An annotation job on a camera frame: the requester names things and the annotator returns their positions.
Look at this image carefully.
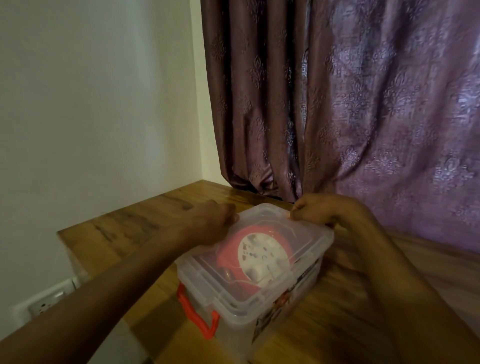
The person's left hand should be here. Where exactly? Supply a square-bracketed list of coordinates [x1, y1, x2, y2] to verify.
[181, 199, 240, 248]

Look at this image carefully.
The person's right hand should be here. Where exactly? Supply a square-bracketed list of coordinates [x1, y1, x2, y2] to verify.
[289, 193, 363, 230]

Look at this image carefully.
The clear plastic lid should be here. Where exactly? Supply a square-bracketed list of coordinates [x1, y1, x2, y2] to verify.
[175, 203, 335, 317]

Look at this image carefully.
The orange extension cord reel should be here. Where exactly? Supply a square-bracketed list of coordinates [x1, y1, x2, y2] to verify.
[215, 224, 294, 290]

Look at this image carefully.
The clear plastic box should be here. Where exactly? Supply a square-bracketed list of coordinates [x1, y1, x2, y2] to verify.
[175, 203, 335, 363]

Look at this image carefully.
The person's left forearm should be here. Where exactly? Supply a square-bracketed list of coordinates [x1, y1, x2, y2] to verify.
[0, 224, 200, 364]

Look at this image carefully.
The person's right forearm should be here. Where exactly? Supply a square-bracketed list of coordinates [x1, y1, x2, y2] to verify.
[337, 208, 480, 364]

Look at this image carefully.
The purple patterned curtain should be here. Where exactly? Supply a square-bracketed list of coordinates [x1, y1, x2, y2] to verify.
[200, 0, 480, 254]

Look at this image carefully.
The white wall socket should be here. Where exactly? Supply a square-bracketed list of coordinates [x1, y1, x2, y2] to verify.
[11, 276, 82, 327]

